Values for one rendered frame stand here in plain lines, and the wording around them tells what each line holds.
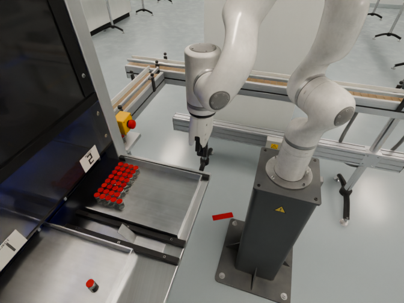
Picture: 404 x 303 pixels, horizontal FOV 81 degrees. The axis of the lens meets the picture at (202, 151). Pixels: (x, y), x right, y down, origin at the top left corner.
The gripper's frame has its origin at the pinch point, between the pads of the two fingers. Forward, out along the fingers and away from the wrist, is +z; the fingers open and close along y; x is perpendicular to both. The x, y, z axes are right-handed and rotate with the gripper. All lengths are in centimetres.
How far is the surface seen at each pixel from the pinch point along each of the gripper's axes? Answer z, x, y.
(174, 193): 22.1, -10.1, 3.4
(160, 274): 22.4, -3.4, 31.2
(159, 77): 17, -50, -74
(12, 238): 7, -39, 39
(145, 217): 22.2, -15.8, 15.6
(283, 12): -7, 16, -144
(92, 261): 22.2, -24.5, 33.9
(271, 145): 59, 27, -80
